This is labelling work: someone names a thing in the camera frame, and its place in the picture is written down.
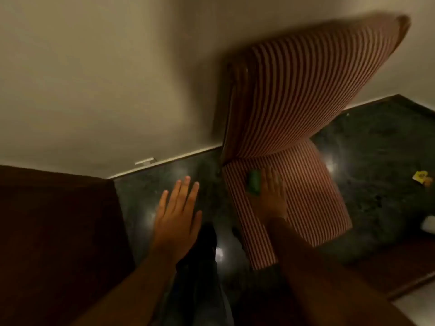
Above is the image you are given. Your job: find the small yellow object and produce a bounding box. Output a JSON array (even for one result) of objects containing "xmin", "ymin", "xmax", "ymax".
[{"xmin": 412, "ymin": 170, "xmax": 434, "ymax": 187}]

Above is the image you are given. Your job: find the person's right forearm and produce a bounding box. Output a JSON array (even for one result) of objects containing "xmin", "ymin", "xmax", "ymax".
[{"xmin": 265, "ymin": 217, "xmax": 418, "ymax": 326}]

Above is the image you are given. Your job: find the person's leg in dark trousers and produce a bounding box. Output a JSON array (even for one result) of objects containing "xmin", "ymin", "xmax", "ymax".
[{"xmin": 162, "ymin": 223, "xmax": 236, "ymax": 326}]

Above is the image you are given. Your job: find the person's right hand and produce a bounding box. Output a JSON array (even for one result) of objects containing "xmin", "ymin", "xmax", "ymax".
[{"xmin": 250, "ymin": 166, "xmax": 289, "ymax": 223}]

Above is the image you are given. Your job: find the brown wooden board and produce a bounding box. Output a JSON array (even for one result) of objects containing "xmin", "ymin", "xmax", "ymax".
[{"xmin": 352, "ymin": 233, "xmax": 435, "ymax": 301}]

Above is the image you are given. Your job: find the red white striped folding mattress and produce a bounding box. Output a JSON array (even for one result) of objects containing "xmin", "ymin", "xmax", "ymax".
[{"xmin": 220, "ymin": 14, "xmax": 412, "ymax": 271}]

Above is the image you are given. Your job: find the person's left hand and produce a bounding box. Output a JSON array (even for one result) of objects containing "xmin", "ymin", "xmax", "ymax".
[{"xmin": 150, "ymin": 176, "xmax": 203, "ymax": 267}]

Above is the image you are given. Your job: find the small green object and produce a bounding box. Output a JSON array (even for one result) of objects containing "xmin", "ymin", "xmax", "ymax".
[{"xmin": 247, "ymin": 170, "xmax": 261, "ymax": 195}]

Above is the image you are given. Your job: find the person's left forearm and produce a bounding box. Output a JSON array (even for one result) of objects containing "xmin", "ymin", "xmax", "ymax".
[{"xmin": 72, "ymin": 249, "xmax": 178, "ymax": 326}]

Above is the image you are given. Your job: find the dark brown wooden furniture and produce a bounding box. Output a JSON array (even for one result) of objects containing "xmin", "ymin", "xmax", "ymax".
[{"xmin": 0, "ymin": 164, "xmax": 137, "ymax": 326}]

